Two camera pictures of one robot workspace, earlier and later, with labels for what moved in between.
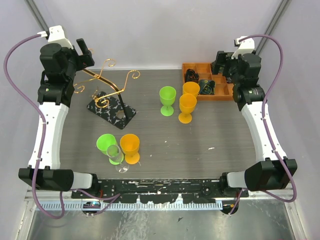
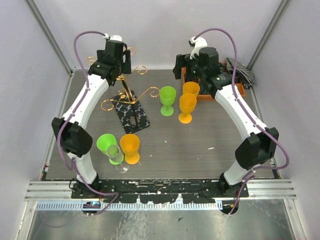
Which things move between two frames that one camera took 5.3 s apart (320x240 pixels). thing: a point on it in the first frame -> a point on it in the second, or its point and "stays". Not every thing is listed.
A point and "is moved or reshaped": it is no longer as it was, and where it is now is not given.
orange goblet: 191,88 stays
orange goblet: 187,102 stays
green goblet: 167,94 stays
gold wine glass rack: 111,106 is moved or reshaped
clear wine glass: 113,151 stays
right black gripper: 224,58 -> 182,61
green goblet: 107,144 stays
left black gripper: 85,60 -> 127,65
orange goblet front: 129,143 stays
